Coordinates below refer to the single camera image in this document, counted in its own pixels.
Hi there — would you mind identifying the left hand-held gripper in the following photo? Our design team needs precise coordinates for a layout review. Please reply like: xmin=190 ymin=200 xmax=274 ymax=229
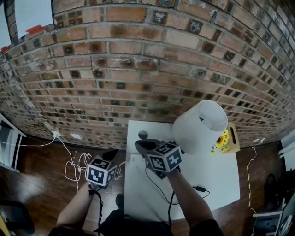
xmin=85 ymin=149 xmax=120 ymax=187

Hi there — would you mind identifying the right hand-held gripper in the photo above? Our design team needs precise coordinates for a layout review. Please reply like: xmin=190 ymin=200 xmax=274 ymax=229
xmin=134 ymin=139 xmax=183 ymax=180

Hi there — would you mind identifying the white table lamp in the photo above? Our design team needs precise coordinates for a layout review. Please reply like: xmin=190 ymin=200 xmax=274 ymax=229
xmin=172 ymin=99 xmax=229 ymax=155

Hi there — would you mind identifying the black power cable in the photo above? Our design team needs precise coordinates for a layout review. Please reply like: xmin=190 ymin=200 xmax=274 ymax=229
xmin=145 ymin=161 xmax=210 ymax=206

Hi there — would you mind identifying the person's left forearm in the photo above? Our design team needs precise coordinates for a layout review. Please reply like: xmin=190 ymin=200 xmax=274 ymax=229
xmin=56 ymin=182 xmax=97 ymax=229

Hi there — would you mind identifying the person's right forearm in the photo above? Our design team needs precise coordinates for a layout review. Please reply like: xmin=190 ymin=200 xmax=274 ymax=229
xmin=165 ymin=170 xmax=215 ymax=229

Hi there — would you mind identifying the yellow sunflower bouquet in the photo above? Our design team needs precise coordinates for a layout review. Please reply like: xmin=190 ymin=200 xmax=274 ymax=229
xmin=209 ymin=129 xmax=230 ymax=154

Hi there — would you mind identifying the person's black clothing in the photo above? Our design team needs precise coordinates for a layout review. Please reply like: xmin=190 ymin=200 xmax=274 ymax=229
xmin=48 ymin=207 xmax=224 ymax=236

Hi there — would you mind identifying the white table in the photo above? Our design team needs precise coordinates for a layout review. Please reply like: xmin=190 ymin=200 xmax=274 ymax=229
xmin=124 ymin=120 xmax=241 ymax=222

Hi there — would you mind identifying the wooden tissue box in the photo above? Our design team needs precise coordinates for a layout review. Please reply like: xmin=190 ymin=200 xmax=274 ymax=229
xmin=221 ymin=122 xmax=241 ymax=153

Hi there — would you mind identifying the yellow black striped floor tape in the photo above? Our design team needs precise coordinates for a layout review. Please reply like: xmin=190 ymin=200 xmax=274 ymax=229
xmin=246 ymin=165 xmax=252 ymax=208

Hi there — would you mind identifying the white paper sheet red tape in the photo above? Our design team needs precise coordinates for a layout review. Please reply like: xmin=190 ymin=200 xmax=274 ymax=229
xmin=13 ymin=0 xmax=53 ymax=39
xmin=0 ymin=0 xmax=12 ymax=53

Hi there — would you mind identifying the long white floor cable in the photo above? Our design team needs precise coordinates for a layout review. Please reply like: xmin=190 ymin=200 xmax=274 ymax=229
xmin=0 ymin=136 xmax=126 ymax=192

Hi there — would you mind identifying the left hand-held gripper black cable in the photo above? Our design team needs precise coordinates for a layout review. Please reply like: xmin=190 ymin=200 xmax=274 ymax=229
xmin=88 ymin=184 xmax=104 ymax=233

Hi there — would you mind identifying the thin white cable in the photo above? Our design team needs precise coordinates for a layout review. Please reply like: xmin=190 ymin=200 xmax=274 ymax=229
xmin=246 ymin=142 xmax=261 ymax=233

